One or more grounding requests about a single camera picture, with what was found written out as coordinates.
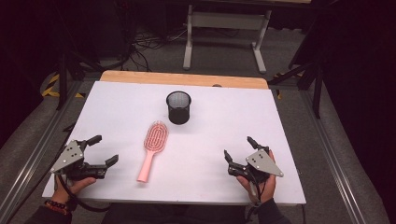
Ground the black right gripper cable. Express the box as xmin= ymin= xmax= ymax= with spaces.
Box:
xmin=246 ymin=178 xmax=264 ymax=222

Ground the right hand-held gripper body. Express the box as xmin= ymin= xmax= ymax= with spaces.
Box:
xmin=227 ymin=148 xmax=285 ymax=185

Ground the black mesh pen cup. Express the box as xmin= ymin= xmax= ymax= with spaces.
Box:
xmin=165 ymin=90 xmax=192 ymax=126

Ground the aluminium floor rail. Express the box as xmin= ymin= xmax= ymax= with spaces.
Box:
xmin=299 ymin=89 xmax=369 ymax=224
xmin=0 ymin=79 xmax=84 ymax=224

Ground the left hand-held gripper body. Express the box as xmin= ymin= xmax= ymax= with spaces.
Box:
xmin=50 ymin=140 xmax=107 ymax=181

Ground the tangle of black floor cables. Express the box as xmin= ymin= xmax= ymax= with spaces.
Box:
xmin=120 ymin=26 xmax=190 ymax=73

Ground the white table board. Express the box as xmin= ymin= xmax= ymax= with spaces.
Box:
xmin=41 ymin=80 xmax=307 ymax=206

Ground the pink hairbrush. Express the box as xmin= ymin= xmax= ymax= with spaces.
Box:
xmin=136 ymin=120 xmax=170 ymax=184

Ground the yellow black hazard tape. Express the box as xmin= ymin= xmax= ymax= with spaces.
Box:
xmin=41 ymin=73 xmax=86 ymax=99

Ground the person's dark lap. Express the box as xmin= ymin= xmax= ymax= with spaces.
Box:
xmin=100 ymin=203 xmax=250 ymax=224

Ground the wooden table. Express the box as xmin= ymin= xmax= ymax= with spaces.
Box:
xmin=99 ymin=70 xmax=270 ymax=91

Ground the grey metal table frame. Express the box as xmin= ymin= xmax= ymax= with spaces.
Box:
xmin=182 ymin=4 xmax=273 ymax=75

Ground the person's left hand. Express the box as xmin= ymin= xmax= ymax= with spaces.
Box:
xmin=50 ymin=175 xmax=97 ymax=205

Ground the person's right hand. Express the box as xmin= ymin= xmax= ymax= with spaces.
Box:
xmin=235 ymin=150 xmax=278 ymax=205

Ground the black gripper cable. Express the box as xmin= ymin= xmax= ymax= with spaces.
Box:
xmin=54 ymin=174 xmax=112 ymax=214
xmin=246 ymin=178 xmax=264 ymax=222

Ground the black metal stand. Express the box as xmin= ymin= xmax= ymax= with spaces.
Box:
xmin=268 ymin=57 xmax=325 ymax=119
xmin=55 ymin=50 xmax=107 ymax=112

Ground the beaded bracelet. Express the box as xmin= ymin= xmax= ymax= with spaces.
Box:
xmin=44 ymin=199 xmax=71 ymax=217

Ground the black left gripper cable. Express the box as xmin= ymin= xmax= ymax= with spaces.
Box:
xmin=54 ymin=174 xmax=112 ymax=214

